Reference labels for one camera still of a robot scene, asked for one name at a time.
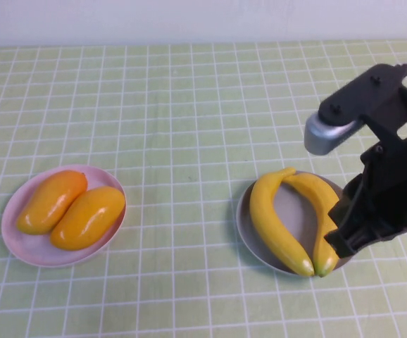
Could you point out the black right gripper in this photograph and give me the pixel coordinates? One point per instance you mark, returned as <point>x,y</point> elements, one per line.
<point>386,197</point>

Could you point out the yellow plastic banana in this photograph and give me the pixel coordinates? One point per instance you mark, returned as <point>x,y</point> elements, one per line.
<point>316,197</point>
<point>267,218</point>

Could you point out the plain yellow-orange mango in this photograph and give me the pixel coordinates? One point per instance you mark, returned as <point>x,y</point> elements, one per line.
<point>87,218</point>

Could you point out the mango with orange blush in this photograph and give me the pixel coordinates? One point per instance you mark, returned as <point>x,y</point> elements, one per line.
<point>48,204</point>

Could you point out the grey round plate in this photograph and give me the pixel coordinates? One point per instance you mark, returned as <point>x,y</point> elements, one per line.
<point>295,218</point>

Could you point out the pink round plate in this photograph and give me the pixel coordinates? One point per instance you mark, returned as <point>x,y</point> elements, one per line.
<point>31,246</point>

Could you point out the green checkered tablecloth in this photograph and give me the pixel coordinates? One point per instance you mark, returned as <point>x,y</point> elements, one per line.
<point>154,98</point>

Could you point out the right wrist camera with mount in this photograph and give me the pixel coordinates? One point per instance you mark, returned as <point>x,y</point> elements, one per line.
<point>358,95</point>

